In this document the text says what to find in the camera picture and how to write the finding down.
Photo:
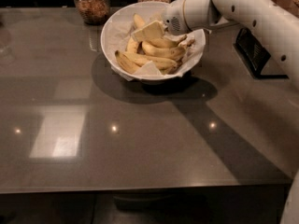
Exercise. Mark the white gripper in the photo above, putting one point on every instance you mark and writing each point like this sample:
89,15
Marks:
173,17

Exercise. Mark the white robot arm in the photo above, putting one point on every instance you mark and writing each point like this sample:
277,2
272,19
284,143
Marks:
259,145

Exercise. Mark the lower long yellow banana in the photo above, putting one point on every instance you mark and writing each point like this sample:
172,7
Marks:
160,62

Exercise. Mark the white round bowl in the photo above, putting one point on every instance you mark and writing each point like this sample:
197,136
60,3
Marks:
118,25

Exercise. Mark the glass jar with brown nuts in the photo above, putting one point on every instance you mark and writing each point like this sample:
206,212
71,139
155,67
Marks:
93,12

